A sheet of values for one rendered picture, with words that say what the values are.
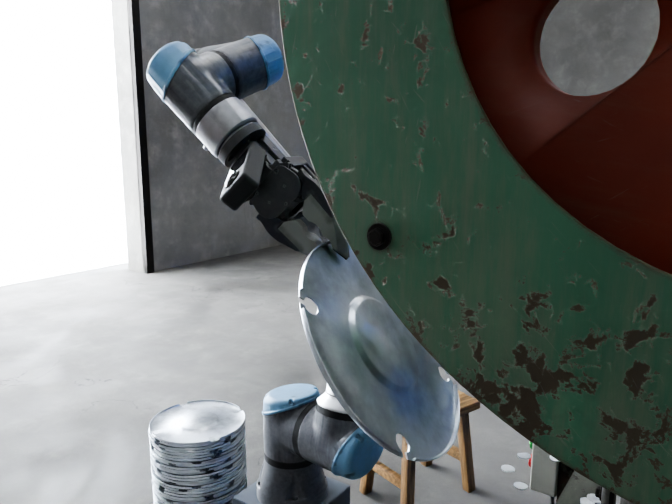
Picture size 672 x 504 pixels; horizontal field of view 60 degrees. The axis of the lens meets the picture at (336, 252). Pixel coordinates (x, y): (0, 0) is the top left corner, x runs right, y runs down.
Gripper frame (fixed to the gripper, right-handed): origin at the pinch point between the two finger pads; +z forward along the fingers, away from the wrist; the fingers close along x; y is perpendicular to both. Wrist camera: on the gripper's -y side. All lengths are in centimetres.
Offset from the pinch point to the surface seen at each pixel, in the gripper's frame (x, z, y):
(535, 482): 17, 57, 43
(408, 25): -25.3, -7.1, -22.2
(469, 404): 43, 57, 117
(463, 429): 51, 63, 118
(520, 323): -16.4, 15.3, -25.4
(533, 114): -27.4, 4.4, -17.7
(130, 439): 161, -13, 114
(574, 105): -29.9, 6.1, -18.7
